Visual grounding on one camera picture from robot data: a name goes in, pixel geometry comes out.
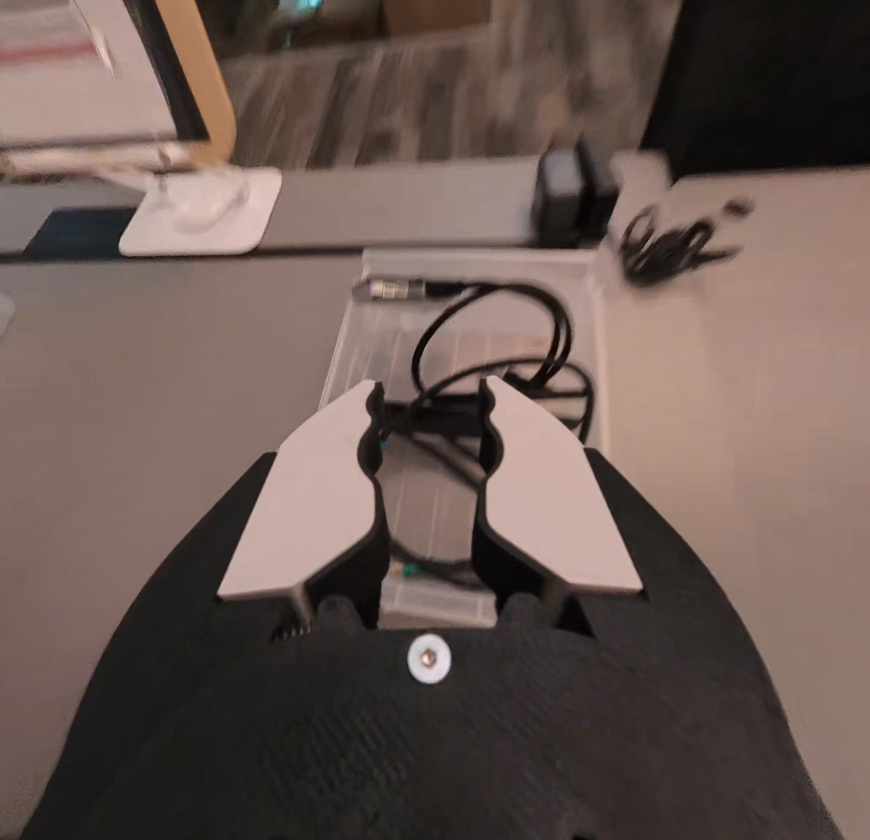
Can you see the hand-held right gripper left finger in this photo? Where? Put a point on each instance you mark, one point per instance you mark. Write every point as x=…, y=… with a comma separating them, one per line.
x=306, y=500

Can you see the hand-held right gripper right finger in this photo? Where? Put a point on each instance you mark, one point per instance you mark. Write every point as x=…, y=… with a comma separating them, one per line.
x=557, y=500

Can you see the clear plastic bin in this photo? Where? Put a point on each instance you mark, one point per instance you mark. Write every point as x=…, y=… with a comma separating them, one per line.
x=476, y=269

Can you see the white document sign stand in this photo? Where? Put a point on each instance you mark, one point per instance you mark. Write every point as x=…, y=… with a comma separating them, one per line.
x=197, y=215

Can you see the black power adapter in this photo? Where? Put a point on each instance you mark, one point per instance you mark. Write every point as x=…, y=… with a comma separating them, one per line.
x=564, y=194

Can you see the rounded wooden board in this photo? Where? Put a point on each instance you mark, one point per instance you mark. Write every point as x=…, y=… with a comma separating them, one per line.
x=204, y=58

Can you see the black monitor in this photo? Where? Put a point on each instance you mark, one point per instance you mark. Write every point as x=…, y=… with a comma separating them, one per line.
x=761, y=65

